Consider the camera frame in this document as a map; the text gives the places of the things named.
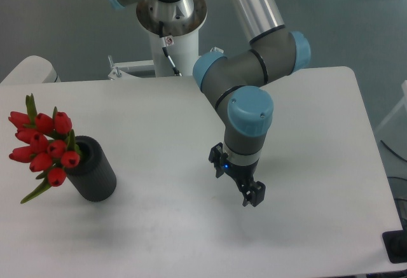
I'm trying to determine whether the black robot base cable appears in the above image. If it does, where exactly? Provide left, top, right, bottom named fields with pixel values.
left=158, top=20, right=183, bottom=77

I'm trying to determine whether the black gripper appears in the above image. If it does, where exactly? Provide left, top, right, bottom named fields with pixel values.
left=209, top=142, right=266, bottom=207

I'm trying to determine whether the black ribbed cylindrical vase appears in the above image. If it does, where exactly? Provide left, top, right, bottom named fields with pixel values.
left=66, top=136, right=117, bottom=202

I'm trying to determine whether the red tulip bouquet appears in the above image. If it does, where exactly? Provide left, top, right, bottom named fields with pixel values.
left=8, top=94, right=85, bottom=204

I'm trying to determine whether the white rounded chair back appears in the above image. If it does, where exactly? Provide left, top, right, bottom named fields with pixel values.
left=1, top=55, right=61, bottom=86

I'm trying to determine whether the black cable on floor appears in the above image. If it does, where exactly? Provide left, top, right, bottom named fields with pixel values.
left=380, top=139, right=407, bottom=161

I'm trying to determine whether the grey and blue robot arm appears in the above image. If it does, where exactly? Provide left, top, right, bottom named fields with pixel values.
left=109, top=0, right=311, bottom=206

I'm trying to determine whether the white side furniture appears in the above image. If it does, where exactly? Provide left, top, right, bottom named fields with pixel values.
left=374, top=81, right=406, bottom=139

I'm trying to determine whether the black device at table edge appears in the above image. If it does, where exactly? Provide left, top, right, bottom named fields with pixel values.
left=382, top=230, right=406, bottom=264

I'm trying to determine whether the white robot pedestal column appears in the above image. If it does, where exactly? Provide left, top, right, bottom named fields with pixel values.
left=148, top=29, right=199, bottom=77

